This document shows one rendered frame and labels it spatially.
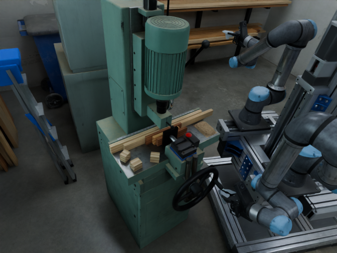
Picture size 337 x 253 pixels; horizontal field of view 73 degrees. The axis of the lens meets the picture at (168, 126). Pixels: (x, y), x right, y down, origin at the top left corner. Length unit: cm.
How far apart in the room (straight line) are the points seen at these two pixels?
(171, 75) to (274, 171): 57
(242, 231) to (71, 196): 140
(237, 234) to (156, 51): 135
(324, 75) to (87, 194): 188
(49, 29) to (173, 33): 193
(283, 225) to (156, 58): 80
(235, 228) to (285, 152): 97
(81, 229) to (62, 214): 21
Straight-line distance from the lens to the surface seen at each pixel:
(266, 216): 106
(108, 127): 150
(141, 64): 108
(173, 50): 92
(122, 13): 107
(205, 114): 143
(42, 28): 270
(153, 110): 118
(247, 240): 184
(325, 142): 86
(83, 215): 207
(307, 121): 88
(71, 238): 201
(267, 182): 109
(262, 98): 155
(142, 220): 151
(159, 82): 98
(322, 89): 135
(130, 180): 112
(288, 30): 143
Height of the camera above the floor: 178
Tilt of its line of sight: 41 degrees down
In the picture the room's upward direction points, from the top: 6 degrees clockwise
